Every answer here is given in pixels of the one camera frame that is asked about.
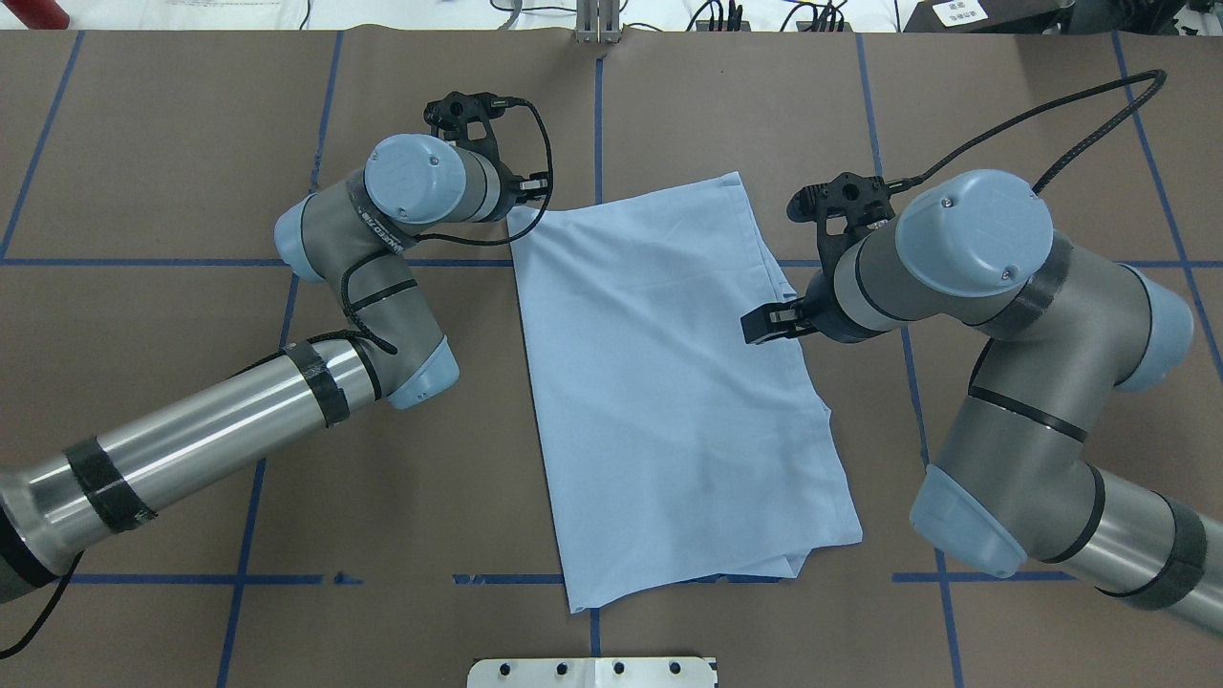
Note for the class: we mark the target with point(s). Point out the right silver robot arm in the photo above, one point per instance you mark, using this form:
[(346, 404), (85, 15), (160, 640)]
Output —
[(1065, 329)]

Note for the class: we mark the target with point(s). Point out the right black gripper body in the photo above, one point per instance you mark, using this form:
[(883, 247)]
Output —
[(820, 320)]

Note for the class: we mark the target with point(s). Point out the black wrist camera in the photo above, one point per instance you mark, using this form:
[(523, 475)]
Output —
[(775, 320), (536, 186)]

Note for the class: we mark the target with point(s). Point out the red cylinder bottle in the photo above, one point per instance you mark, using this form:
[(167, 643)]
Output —
[(39, 14)]

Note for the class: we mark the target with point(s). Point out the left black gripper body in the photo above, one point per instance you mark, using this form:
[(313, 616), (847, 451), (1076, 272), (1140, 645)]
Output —
[(513, 184)]

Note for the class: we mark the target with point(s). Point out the white metal mount base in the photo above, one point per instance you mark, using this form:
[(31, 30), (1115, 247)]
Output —
[(614, 671)]

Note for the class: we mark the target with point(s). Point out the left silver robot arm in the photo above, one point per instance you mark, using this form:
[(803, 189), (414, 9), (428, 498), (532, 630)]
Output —
[(351, 236)]

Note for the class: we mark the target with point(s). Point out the light blue t-shirt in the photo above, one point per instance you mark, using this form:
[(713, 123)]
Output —
[(674, 450)]

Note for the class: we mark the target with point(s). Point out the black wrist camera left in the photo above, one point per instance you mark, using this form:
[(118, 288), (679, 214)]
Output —
[(536, 186)]

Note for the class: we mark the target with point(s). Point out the aluminium frame post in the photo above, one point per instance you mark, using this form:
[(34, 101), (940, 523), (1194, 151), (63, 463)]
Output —
[(598, 22)]

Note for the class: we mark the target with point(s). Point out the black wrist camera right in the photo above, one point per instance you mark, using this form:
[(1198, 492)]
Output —
[(775, 320)]

